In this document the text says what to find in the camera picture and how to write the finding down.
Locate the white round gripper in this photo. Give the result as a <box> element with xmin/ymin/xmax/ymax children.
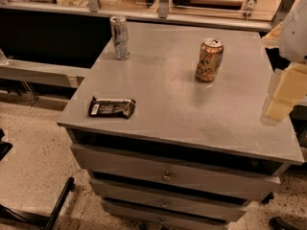
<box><xmin>261</xmin><ymin>0</ymin><xmax>307</xmax><ymax>122</ymax></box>

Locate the dark snack bar wrapper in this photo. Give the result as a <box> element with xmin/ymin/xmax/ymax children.
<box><xmin>88</xmin><ymin>97</ymin><xmax>136</xmax><ymax>119</ymax></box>

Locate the middle cabinet drawer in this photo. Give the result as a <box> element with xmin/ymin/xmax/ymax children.
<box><xmin>88</xmin><ymin>177</ymin><xmax>248</xmax><ymax>223</ymax></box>

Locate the cabinet drawer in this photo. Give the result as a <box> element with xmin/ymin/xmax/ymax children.
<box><xmin>88</xmin><ymin>177</ymin><xmax>248</xmax><ymax>223</ymax></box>
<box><xmin>101</xmin><ymin>200</ymin><xmax>228</xmax><ymax>230</ymax></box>
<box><xmin>71</xmin><ymin>144</ymin><xmax>280</xmax><ymax>201</ymax></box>

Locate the black object on floor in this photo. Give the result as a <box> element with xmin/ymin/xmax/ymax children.
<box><xmin>269</xmin><ymin>217</ymin><xmax>298</xmax><ymax>230</ymax></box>

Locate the black chair leg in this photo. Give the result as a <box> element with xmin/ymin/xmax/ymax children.
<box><xmin>0</xmin><ymin>177</ymin><xmax>75</xmax><ymax>230</ymax></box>

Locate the silver energy drink can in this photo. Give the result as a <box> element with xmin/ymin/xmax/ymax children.
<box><xmin>109</xmin><ymin>15</ymin><xmax>130</xmax><ymax>60</ymax></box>

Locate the top cabinet drawer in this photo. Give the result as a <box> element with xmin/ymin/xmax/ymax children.
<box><xmin>71</xmin><ymin>144</ymin><xmax>280</xmax><ymax>201</ymax></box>

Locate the orange soda can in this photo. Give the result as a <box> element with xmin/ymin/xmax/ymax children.
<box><xmin>196</xmin><ymin>38</ymin><xmax>224</xmax><ymax>82</ymax></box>

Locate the grey metal shelf rail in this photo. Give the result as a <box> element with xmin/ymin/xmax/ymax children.
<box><xmin>0</xmin><ymin>59</ymin><xmax>89</xmax><ymax>88</ymax></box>

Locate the grey drawer cabinet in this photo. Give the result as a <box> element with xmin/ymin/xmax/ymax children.
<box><xmin>57</xmin><ymin>21</ymin><xmax>305</xmax><ymax>230</ymax></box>

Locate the bottom cabinet drawer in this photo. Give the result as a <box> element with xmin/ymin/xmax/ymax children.
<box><xmin>101</xmin><ymin>200</ymin><xmax>228</xmax><ymax>230</ymax></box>

